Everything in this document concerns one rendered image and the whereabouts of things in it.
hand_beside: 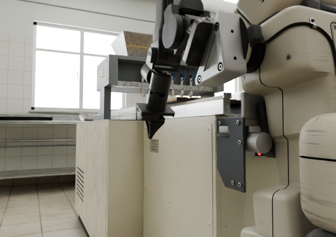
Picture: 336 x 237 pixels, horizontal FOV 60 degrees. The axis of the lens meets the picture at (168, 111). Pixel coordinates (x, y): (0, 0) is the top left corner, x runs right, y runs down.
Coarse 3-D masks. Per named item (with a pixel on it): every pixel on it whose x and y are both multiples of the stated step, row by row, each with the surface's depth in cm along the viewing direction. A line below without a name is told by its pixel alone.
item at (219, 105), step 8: (216, 96) 95; (224, 96) 92; (168, 104) 129; (176, 104) 122; (184, 104) 116; (192, 104) 110; (200, 104) 104; (208, 104) 100; (216, 104) 95; (224, 104) 92; (176, 112) 122; (184, 112) 116; (192, 112) 110; (200, 112) 104; (208, 112) 100; (216, 112) 95; (224, 112) 92
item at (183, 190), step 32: (160, 128) 134; (192, 128) 107; (160, 160) 134; (192, 160) 107; (256, 160) 100; (160, 192) 133; (192, 192) 106; (224, 192) 94; (160, 224) 132; (192, 224) 105; (224, 224) 93
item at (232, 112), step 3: (231, 105) 135; (234, 105) 133; (237, 105) 131; (240, 105) 129; (231, 108) 135; (234, 108) 133; (237, 108) 131; (240, 108) 129; (231, 111) 135; (234, 111) 133; (237, 111) 131; (240, 111) 129
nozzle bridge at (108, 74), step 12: (108, 60) 151; (120, 60) 157; (132, 60) 157; (144, 60) 159; (96, 72) 180; (108, 72) 151; (120, 72) 162; (132, 72) 165; (168, 72) 174; (180, 72) 177; (192, 72) 181; (96, 84) 179; (108, 84) 151; (120, 84) 156; (132, 84) 159; (144, 84) 162; (192, 84) 180; (108, 96) 160; (204, 96) 193; (108, 108) 160
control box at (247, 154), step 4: (228, 116) 96; (232, 116) 94; (236, 116) 94; (252, 128) 96; (256, 128) 97; (248, 152) 95; (252, 152) 96; (248, 156) 95; (252, 156) 96; (256, 156) 97
